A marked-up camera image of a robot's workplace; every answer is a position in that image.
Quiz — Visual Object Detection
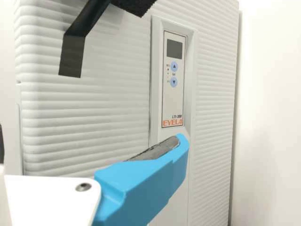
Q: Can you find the incubator door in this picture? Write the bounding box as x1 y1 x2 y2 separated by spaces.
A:
14 0 244 226

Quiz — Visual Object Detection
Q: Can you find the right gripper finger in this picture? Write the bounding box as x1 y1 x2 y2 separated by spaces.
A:
90 133 190 226

